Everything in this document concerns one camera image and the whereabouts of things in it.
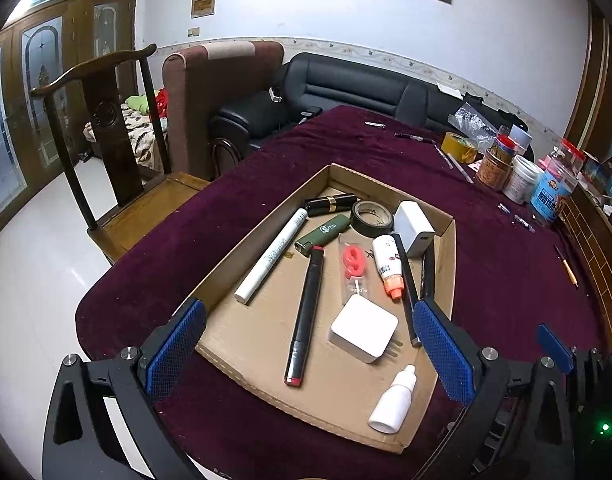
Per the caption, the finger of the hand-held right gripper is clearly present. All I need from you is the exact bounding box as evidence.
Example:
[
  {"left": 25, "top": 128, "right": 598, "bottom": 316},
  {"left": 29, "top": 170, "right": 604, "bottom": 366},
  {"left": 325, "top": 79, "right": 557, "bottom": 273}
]
[{"left": 536, "top": 323, "right": 588, "bottom": 411}]

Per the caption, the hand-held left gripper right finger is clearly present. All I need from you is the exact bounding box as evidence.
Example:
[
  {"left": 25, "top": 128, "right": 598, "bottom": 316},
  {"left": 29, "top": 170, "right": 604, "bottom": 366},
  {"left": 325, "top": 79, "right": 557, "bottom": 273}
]
[{"left": 412, "top": 298, "right": 578, "bottom": 480}]

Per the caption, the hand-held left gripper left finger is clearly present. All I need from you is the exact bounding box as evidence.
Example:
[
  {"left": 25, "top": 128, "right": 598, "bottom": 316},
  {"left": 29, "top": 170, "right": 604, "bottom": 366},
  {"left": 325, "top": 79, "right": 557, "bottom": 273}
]
[{"left": 40, "top": 298, "right": 208, "bottom": 480}]

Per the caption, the black marker with white ends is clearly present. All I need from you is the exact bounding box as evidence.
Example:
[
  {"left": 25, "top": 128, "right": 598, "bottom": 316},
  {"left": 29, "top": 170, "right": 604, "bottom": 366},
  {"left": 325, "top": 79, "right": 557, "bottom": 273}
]
[{"left": 391, "top": 232, "right": 423, "bottom": 347}]

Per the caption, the white dropper bottle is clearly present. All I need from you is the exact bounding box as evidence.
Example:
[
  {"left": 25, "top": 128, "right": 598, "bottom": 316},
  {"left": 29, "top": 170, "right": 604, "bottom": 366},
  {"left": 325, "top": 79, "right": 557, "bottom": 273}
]
[{"left": 368, "top": 365, "right": 418, "bottom": 435}]

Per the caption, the shallow cardboard box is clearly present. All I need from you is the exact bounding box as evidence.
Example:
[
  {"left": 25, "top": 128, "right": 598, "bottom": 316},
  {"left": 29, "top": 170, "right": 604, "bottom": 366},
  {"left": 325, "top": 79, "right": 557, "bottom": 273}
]
[{"left": 186, "top": 162, "right": 458, "bottom": 454}]

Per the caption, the white plug adapter with prongs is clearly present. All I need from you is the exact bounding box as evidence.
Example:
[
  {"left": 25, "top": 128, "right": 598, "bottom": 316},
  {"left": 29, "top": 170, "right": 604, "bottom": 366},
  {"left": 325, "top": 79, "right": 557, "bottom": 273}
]
[{"left": 328, "top": 294, "right": 405, "bottom": 365}]

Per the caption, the white bottle with orange cap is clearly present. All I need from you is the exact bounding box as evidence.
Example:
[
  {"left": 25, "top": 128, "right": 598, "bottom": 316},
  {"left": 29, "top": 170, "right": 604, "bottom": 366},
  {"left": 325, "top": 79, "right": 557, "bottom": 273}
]
[{"left": 372, "top": 235, "right": 405, "bottom": 302}]

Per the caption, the red hook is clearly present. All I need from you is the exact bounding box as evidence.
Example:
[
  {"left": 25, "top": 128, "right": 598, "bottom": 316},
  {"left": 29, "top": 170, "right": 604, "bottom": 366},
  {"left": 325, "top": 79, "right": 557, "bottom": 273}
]
[{"left": 338, "top": 237, "right": 375, "bottom": 306}]

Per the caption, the white charger block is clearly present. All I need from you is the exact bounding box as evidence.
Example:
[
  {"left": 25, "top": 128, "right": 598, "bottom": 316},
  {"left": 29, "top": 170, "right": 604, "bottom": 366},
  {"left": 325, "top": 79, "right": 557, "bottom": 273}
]
[{"left": 393, "top": 201, "right": 437, "bottom": 259}]

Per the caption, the black marker with red cap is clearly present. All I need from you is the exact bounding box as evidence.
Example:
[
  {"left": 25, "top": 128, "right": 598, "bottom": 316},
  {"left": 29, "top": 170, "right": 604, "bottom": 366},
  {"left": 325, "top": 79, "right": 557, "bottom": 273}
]
[{"left": 284, "top": 246, "right": 326, "bottom": 388}]

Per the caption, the white marker pen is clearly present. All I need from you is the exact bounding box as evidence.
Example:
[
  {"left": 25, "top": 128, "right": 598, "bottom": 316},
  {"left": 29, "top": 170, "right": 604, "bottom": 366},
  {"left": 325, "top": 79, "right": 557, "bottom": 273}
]
[{"left": 234, "top": 208, "right": 309, "bottom": 305}]

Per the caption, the black tape roll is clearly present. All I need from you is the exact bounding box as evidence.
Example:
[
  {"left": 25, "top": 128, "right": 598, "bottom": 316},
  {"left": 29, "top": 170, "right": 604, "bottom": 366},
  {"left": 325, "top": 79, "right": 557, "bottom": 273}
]
[{"left": 350, "top": 201, "right": 397, "bottom": 239}]

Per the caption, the green lighter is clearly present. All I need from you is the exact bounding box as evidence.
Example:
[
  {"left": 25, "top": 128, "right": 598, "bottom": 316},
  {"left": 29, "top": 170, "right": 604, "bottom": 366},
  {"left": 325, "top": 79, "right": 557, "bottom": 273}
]
[{"left": 294, "top": 213, "right": 352, "bottom": 256}]

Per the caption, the black lipstick with gold band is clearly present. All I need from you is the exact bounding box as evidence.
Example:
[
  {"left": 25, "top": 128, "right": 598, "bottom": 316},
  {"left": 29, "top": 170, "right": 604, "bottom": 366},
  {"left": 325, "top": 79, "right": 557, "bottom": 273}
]
[{"left": 304, "top": 192, "right": 356, "bottom": 218}]

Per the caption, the yellow and black pencil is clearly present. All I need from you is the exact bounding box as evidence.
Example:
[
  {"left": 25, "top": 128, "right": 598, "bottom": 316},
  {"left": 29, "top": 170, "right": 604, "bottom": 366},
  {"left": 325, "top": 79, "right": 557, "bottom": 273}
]
[{"left": 553, "top": 245, "right": 580, "bottom": 289}]

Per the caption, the maroon velvet tablecloth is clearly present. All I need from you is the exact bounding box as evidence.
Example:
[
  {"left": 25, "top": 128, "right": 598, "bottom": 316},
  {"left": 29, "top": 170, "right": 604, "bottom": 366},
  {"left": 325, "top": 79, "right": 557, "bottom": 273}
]
[{"left": 76, "top": 105, "right": 612, "bottom": 480}]

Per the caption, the wooden side cabinet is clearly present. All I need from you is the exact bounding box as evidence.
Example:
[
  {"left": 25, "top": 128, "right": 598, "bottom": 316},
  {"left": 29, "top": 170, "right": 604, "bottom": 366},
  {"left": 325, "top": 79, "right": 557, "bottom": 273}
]
[{"left": 556, "top": 5, "right": 612, "bottom": 352}]

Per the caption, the large clear jar blue label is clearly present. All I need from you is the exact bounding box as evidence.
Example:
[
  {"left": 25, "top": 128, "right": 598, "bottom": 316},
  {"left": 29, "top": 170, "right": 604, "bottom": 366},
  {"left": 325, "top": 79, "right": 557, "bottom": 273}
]
[{"left": 528, "top": 165, "right": 580, "bottom": 225}]

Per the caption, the white plastic jar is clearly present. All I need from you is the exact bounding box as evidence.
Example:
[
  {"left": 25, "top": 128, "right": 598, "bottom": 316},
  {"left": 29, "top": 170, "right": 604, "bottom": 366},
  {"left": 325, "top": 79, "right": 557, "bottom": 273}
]
[{"left": 502, "top": 155, "right": 546, "bottom": 205}]

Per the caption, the colourful carton box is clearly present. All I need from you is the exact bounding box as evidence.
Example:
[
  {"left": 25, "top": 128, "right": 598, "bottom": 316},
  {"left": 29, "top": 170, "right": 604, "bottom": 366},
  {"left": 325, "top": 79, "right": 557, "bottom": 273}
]
[{"left": 583, "top": 157, "right": 612, "bottom": 186}]

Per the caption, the white stick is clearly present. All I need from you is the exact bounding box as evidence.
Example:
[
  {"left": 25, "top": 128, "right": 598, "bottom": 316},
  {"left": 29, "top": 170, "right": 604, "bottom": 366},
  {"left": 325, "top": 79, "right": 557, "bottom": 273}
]
[{"left": 448, "top": 155, "right": 475, "bottom": 185}]

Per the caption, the brown jar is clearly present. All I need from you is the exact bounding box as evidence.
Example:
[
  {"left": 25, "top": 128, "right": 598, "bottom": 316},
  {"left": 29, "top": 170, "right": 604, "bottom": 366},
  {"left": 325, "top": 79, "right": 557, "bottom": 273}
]
[{"left": 475, "top": 147, "right": 512, "bottom": 191}]

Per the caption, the clear jar with red lid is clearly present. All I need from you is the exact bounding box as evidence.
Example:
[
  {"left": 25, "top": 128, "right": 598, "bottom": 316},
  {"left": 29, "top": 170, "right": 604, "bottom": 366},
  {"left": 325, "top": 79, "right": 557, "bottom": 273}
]
[{"left": 556, "top": 138, "right": 587, "bottom": 174}]

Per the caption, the short white pen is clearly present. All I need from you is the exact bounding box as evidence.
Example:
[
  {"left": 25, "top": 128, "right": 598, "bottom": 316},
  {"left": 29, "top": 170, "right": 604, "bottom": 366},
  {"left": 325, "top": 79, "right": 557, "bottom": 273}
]
[{"left": 432, "top": 142, "right": 455, "bottom": 170}]

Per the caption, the yellow tape roll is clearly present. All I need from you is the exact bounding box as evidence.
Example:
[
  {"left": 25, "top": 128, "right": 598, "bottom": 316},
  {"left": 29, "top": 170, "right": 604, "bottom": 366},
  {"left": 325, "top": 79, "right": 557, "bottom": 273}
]
[{"left": 441, "top": 131, "right": 482, "bottom": 165}]

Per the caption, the jar with red blue lid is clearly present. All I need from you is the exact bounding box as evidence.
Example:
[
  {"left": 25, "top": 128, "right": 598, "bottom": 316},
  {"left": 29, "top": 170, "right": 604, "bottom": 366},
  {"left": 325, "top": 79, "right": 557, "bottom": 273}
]
[{"left": 492, "top": 134, "right": 520, "bottom": 161}]

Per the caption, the patterned blanket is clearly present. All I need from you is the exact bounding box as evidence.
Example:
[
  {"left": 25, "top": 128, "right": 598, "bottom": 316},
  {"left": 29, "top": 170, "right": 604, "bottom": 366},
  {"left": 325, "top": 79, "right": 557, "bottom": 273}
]
[{"left": 83, "top": 102, "right": 172, "bottom": 174}]

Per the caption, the dark wooden chair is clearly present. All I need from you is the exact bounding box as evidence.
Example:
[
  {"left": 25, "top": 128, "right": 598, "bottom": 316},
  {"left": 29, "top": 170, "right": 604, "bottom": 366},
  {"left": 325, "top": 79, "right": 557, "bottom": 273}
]
[{"left": 30, "top": 44, "right": 212, "bottom": 266}]

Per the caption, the clear plastic bag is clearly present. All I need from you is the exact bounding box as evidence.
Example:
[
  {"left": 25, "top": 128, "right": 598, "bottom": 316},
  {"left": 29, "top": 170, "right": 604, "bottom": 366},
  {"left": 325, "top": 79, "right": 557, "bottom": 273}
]
[{"left": 447, "top": 101, "right": 500, "bottom": 141}]

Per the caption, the brown armchair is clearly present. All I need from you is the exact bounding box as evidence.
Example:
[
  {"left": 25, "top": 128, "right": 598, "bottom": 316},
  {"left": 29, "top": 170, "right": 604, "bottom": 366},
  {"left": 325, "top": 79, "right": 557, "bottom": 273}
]
[{"left": 162, "top": 40, "right": 285, "bottom": 181}]

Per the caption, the black leather sofa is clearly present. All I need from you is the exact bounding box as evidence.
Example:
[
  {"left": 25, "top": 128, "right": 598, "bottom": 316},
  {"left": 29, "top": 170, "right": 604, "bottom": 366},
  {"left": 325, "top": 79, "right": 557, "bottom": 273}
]
[{"left": 208, "top": 51, "right": 530, "bottom": 181}]

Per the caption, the wooden wardrobe with glass doors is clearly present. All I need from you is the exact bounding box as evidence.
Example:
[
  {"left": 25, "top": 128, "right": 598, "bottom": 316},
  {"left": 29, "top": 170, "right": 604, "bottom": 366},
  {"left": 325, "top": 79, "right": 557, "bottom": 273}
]
[{"left": 0, "top": 0, "right": 142, "bottom": 252}]

